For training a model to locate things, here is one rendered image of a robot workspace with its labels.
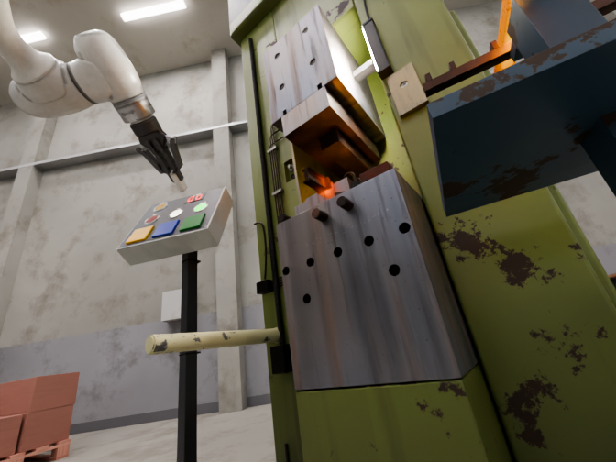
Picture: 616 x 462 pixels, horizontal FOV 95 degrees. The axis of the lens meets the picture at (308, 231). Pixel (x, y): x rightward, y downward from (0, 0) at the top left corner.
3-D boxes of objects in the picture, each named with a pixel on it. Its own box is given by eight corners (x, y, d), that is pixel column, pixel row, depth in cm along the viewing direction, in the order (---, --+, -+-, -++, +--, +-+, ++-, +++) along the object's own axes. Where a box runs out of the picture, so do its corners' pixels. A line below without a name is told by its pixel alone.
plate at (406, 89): (428, 99, 85) (412, 61, 91) (399, 116, 89) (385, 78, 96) (429, 104, 86) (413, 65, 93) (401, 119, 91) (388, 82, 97)
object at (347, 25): (354, 5, 117) (333, -55, 135) (280, 68, 137) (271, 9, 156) (392, 74, 150) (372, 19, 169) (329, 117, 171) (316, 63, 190)
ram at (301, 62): (359, 59, 89) (335, -15, 104) (271, 124, 108) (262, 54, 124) (404, 127, 121) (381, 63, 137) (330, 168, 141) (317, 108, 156)
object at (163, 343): (153, 356, 63) (155, 331, 65) (142, 358, 66) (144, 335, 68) (283, 342, 97) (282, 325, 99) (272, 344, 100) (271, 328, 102)
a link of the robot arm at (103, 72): (150, 89, 82) (106, 104, 81) (115, 25, 73) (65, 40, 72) (142, 94, 73) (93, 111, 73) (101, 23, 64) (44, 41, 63)
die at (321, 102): (329, 105, 92) (324, 84, 96) (283, 137, 102) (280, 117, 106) (380, 159, 124) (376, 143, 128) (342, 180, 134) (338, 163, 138)
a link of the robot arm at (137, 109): (136, 97, 73) (148, 120, 77) (150, 90, 80) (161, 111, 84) (104, 107, 74) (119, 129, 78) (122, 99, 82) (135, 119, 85)
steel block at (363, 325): (462, 378, 49) (393, 167, 66) (294, 390, 68) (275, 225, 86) (492, 348, 92) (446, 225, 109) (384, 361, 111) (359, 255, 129)
